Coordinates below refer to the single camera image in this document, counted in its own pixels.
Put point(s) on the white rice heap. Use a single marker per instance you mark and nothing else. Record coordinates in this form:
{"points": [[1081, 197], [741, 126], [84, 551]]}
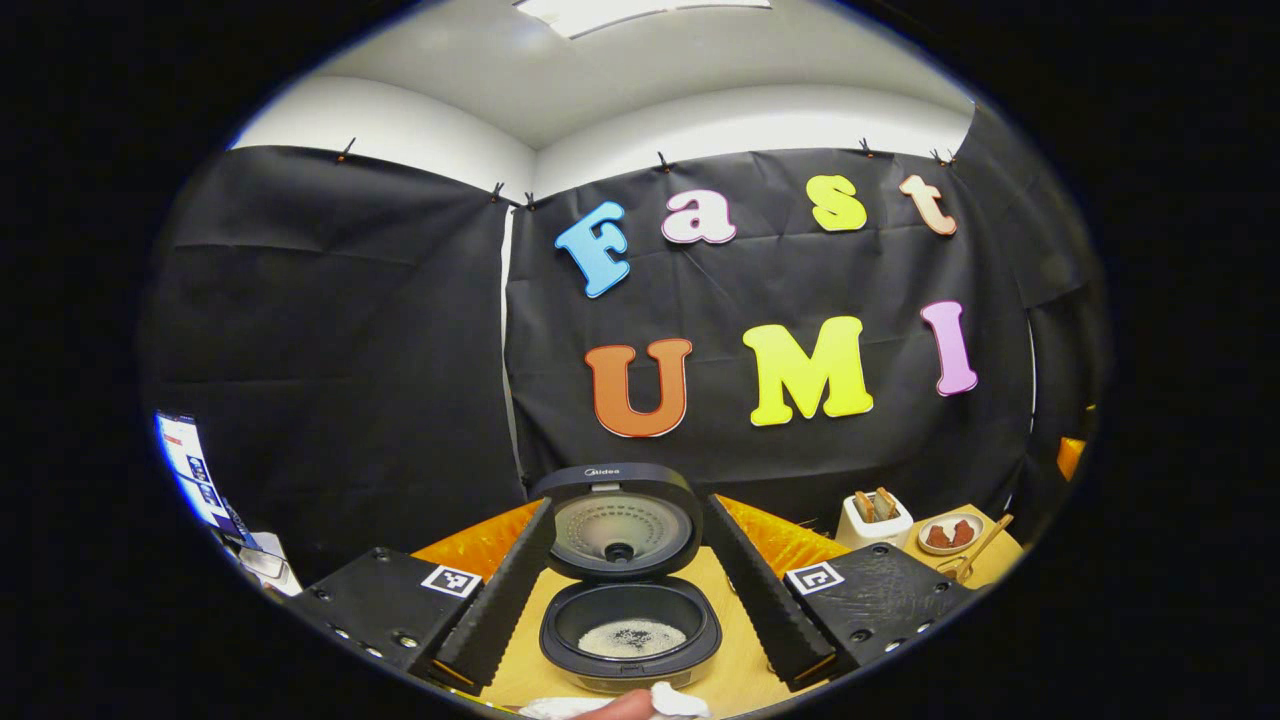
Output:
{"points": [[632, 638]]}

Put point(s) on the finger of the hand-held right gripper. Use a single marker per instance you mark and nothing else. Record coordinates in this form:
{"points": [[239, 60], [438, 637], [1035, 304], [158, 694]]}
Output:
{"points": [[1070, 458]]}

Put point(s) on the wooden spoon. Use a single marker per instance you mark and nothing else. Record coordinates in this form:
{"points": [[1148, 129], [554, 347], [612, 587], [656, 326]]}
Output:
{"points": [[985, 545]]}

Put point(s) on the white cloth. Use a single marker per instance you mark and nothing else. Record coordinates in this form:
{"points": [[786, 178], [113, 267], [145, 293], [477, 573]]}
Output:
{"points": [[685, 702]]}

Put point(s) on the black rice cooker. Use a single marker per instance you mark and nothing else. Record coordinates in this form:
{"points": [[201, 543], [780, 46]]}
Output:
{"points": [[620, 485]]}

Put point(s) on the black backdrop cloth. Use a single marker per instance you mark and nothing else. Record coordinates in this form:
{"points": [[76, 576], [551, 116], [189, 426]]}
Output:
{"points": [[350, 350]]}

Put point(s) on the white box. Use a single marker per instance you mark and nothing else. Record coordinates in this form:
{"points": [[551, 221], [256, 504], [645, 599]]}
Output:
{"points": [[265, 565]]}

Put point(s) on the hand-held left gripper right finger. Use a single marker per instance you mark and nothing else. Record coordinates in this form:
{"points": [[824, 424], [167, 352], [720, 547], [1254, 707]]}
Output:
{"points": [[765, 610]]}

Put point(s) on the computer monitor screen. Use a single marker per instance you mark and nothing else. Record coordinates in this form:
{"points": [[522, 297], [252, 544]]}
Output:
{"points": [[190, 470]]}

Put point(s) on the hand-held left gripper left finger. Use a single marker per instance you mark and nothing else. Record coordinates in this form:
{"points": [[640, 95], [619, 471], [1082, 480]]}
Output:
{"points": [[500, 610]]}

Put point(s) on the brown meat piece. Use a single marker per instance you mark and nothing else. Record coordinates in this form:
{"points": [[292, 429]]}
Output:
{"points": [[963, 533], [938, 537]]}

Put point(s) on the round beige plate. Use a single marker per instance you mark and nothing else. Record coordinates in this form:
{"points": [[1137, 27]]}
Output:
{"points": [[950, 552]]}

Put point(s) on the toast slice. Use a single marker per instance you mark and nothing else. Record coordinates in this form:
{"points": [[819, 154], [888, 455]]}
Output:
{"points": [[864, 506], [886, 502]]}

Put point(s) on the white toaster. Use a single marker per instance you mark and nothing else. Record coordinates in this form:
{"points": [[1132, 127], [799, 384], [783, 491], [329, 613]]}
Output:
{"points": [[875, 532]]}

